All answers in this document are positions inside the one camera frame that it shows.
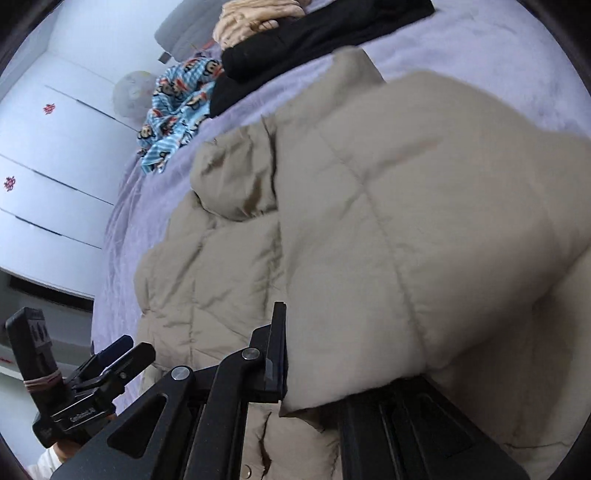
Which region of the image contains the beige puffer down jacket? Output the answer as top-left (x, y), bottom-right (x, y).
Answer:
top-left (134, 49), bottom-right (590, 479)

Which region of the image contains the person's left hand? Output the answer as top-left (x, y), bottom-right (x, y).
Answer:
top-left (52, 440), bottom-right (81, 463)

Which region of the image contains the white wardrobe with doors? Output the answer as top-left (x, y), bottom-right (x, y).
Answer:
top-left (1, 53), bottom-right (137, 298)

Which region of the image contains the round white plush toy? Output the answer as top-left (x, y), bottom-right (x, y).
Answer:
top-left (112, 71), bottom-right (156, 120)

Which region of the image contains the blue cartoon monkey garment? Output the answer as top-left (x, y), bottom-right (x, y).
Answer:
top-left (137, 54), bottom-right (222, 174)

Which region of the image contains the grey padded headboard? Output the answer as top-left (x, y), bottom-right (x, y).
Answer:
top-left (154, 0), bottom-right (224, 61)

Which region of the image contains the peach striped garment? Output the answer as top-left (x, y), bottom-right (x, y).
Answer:
top-left (212, 0), bottom-right (311, 50)

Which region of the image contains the lavender embossed bed blanket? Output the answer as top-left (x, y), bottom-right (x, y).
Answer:
top-left (92, 1), bottom-right (590, 408)

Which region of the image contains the black folded garment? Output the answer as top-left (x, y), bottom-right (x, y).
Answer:
top-left (209, 0), bottom-right (435, 117)

